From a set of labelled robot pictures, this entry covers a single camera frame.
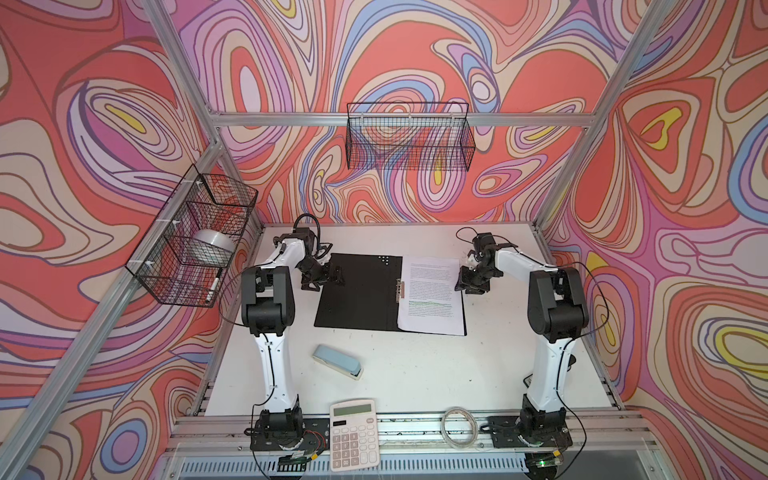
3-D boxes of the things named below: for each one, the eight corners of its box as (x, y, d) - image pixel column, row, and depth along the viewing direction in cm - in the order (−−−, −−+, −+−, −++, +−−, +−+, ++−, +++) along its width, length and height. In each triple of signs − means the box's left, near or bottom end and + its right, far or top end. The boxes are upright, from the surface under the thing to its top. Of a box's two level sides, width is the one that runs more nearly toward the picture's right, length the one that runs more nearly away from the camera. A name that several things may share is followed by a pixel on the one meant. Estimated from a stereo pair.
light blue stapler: (314, 360, 88) (311, 354, 84) (321, 348, 90) (318, 342, 86) (360, 381, 84) (359, 376, 80) (366, 368, 86) (365, 363, 82)
